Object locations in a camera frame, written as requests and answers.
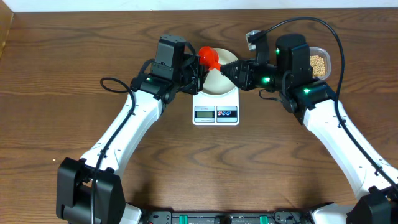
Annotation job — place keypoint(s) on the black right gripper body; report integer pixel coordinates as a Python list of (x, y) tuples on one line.
[(266, 76)]

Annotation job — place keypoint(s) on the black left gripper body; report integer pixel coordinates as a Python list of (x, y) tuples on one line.
[(186, 78)]

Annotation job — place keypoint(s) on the red measuring scoop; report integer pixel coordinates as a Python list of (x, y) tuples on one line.
[(209, 58)]

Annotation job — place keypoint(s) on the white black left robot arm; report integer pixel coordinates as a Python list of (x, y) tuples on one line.
[(89, 190)]

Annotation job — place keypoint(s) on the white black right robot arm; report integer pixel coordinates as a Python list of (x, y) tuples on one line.
[(314, 104)]

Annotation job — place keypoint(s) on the white round bowl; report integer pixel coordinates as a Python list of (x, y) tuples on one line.
[(215, 83)]

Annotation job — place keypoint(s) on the white digital kitchen scale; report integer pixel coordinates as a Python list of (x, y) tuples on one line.
[(216, 110)]

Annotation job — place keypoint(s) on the yellow soybeans in container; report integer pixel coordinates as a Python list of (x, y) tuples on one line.
[(318, 65)]

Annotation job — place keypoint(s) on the clear plastic bean container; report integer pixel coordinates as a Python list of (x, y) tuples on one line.
[(325, 55)]

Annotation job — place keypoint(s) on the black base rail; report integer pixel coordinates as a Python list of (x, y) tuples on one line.
[(278, 217)]

